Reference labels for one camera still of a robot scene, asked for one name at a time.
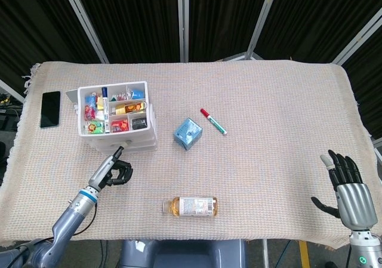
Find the yellow blue wrapped candy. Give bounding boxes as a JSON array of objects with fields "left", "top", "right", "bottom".
[{"left": 85, "top": 93, "right": 104, "bottom": 110}]

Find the white plastic drawer organizer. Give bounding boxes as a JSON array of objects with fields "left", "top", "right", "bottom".
[{"left": 76, "top": 81, "right": 159, "bottom": 155}]

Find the green marker with red cap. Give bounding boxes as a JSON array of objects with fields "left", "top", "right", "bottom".
[{"left": 200, "top": 108, "right": 228, "bottom": 136}]

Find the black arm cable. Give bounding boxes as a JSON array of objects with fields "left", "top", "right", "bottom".
[{"left": 29, "top": 202, "right": 99, "bottom": 247}]

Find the green candy pack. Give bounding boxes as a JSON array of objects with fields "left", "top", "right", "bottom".
[{"left": 86, "top": 121, "right": 104, "bottom": 135}]

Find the red snack pack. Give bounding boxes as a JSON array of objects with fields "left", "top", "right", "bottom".
[{"left": 110, "top": 119, "right": 130, "bottom": 133}]

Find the clear plastic box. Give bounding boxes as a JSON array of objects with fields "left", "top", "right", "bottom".
[{"left": 87, "top": 135, "right": 156, "bottom": 147}]

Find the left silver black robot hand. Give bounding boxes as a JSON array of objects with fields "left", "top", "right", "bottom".
[{"left": 86, "top": 145, "right": 134, "bottom": 193}]

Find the black folding partition screen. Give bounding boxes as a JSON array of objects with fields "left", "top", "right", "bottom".
[{"left": 0, "top": 0, "right": 382, "bottom": 140}]

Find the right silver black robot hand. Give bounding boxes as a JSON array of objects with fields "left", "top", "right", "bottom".
[{"left": 310, "top": 149, "right": 378, "bottom": 230}]

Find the black smartphone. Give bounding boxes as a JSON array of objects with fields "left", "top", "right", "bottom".
[{"left": 39, "top": 91, "right": 61, "bottom": 129}]

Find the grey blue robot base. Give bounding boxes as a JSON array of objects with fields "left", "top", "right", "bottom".
[{"left": 119, "top": 239, "right": 247, "bottom": 268}]

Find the blue cube box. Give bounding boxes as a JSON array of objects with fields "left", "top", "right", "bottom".
[{"left": 172, "top": 117, "right": 204, "bottom": 152}]

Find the tea bottle with white label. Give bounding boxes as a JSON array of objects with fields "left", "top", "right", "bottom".
[{"left": 162, "top": 196, "right": 219, "bottom": 218}]

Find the red wrapped candy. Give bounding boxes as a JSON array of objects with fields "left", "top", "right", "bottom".
[{"left": 84, "top": 105, "right": 98, "bottom": 121}]

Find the white marker with blue cap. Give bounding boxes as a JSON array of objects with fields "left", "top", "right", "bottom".
[{"left": 101, "top": 87, "right": 110, "bottom": 134}]

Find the small black box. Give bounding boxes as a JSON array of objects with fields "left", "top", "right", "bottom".
[{"left": 131, "top": 117, "right": 148, "bottom": 130}]

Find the beige woven tablecloth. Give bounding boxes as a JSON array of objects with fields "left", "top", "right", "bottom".
[{"left": 0, "top": 59, "right": 382, "bottom": 249}]

